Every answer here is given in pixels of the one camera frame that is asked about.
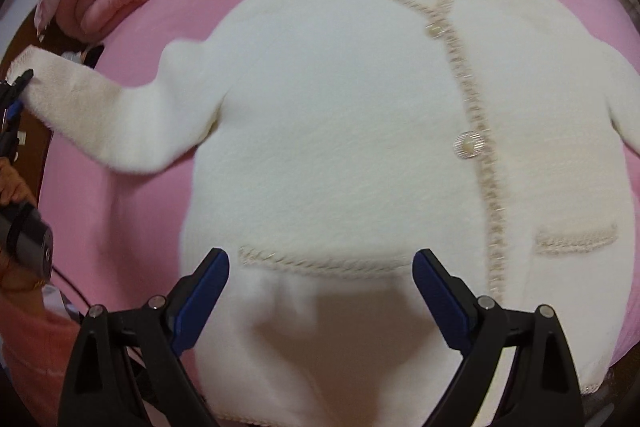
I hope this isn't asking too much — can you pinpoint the white fluffy cardigan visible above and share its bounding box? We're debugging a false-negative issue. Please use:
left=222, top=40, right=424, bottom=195
left=4, top=0, right=640, bottom=427

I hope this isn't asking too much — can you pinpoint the pink sleeve forearm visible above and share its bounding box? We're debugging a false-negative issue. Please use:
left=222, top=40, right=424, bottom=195
left=0, top=250, right=84, bottom=427

